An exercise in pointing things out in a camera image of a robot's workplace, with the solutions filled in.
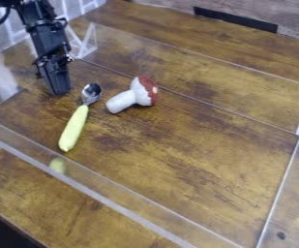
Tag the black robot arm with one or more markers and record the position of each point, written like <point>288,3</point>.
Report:
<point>31,10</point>

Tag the red white toy mushroom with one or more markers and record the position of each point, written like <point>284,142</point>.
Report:
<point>142,94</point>

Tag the clear acrylic enclosure wall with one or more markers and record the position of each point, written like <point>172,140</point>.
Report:
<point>195,163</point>

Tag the black strip on table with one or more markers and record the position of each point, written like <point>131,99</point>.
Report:
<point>236,19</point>

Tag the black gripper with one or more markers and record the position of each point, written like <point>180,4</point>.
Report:
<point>51,45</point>

